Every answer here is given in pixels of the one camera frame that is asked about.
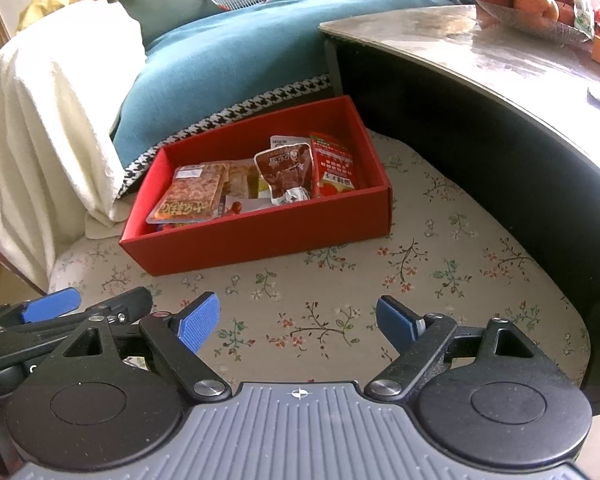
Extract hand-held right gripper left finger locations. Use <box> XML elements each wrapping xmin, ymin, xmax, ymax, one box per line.
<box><xmin>27</xmin><ymin>291</ymin><xmax>232</xmax><ymax>404</ymax></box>

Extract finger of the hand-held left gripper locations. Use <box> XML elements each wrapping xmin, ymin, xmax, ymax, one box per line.
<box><xmin>0</xmin><ymin>287</ymin><xmax>82</xmax><ymax>334</ymax></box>
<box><xmin>80</xmin><ymin>287</ymin><xmax>154</xmax><ymax>329</ymax></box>

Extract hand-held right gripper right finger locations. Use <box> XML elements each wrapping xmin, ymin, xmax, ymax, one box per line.
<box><xmin>365</xmin><ymin>296</ymin><xmax>556</xmax><ymax>403</ymax></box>

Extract red cardboard box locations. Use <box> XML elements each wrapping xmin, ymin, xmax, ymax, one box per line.
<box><xmin>119</xmin><ymin>95</ymin><xmax>393</xmax><ymax>277</ymax></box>

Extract orange snack packet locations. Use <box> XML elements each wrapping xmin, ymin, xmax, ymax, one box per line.
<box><xmin>146</xmin><ymin>162</ymin><xmax>231</xmax><ymax>223</ymax></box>

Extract clear reddish snack packet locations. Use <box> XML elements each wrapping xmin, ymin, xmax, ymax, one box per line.
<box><xmin>222</xmin><ymin>159</ymin><xmax>261</xmax><ymax>198</ymax></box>

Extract long red snack packet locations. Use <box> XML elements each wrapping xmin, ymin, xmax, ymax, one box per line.
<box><xmin>309</xmin><ymin>132</ymin><xmax>358</xmax><ymax>198</ymax></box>

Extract brown silver snack packet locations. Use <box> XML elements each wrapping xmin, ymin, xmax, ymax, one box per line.
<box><xmin>253</xmin><ymin>142</ymin><xmax>315</xmax><ymax>206</ymax></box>

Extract white towel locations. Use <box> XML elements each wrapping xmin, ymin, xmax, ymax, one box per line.
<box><xmin>0</xmin><ymin>0</ymin><xmax>148</xmax><ymax>288</ymax></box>

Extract dark table glossy top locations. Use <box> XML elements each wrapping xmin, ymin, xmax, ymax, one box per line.
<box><xmin>319</xmin><ymin>4</ymin><xmax>600</xmax><ymax>416</ymax></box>

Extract teal blanket houndstooth trim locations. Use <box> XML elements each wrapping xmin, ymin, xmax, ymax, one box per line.
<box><xmin>111</xmin><ymin>0</ymin><xmax>481</xmax><ymax>196</ymax></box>

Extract grey green pillow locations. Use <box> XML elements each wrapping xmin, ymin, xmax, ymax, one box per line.
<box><xmin>117</xmin><ymin>0</ymin><xmax>343</xmax><ymax>41</ymax></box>

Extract glass fruit bowl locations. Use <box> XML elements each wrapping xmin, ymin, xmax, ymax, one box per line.
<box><xmin>472</xmin><ymin>0</ymin><xmax>593</xmax><ymax>43</ymax></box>

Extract green white sachet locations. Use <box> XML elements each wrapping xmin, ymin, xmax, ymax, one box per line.
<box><xmin>565</xmin><ymin>0</ymin><xmax>596</xmax><ymax>41</ymax></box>

